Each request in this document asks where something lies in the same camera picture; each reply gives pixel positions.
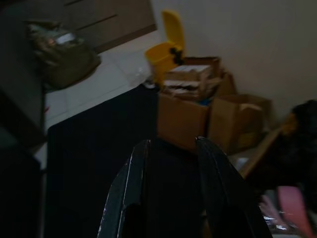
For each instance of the narrow brown cardboard box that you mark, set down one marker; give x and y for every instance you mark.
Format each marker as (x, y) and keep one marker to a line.
(226, 84)

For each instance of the black fuzzy bag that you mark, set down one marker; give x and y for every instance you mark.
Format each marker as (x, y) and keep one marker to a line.
(297, 143)

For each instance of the open brown cardboard box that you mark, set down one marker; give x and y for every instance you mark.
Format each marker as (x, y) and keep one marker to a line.
(232, 119)

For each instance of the pink plastic bag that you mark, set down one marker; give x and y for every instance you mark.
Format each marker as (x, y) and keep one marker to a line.
(292, 205)

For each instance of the large brown cardboard box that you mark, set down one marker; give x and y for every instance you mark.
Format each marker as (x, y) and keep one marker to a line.
(180, 119)

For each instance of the olive green bag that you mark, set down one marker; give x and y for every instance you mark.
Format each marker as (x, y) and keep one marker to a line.
(64, 59)

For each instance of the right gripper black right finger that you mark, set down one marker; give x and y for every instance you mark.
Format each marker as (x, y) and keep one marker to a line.
(225, 188)

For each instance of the yellow bin with open lid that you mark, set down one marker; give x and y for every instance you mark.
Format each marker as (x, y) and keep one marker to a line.
(161, 53)

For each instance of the wooden frame board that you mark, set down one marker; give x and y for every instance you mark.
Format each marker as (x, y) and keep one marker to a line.
(262, 151)

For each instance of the brown wooden cabinet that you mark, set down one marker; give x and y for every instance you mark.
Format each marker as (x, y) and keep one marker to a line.
(111, 22)

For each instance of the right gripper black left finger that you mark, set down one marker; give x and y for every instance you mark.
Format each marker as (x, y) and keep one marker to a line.
(123, 178)

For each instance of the black floor mat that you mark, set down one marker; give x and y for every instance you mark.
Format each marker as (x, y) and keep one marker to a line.
(99, 138)

